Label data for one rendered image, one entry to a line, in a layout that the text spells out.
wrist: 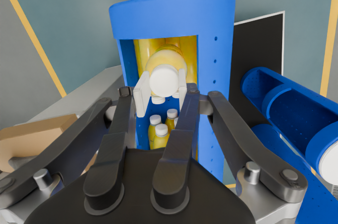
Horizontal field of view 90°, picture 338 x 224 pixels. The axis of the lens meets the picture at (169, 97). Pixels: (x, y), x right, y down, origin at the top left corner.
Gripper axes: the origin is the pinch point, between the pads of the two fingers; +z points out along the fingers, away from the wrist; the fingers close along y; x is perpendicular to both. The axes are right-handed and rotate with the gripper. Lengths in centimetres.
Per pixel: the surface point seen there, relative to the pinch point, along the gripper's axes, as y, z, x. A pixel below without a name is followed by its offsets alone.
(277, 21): 77, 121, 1
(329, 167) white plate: 58, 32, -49
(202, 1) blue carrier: 6.6, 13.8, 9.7
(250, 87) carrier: 63, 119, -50
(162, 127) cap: -4.1, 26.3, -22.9
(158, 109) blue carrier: -6.4, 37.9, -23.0
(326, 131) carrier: 58, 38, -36
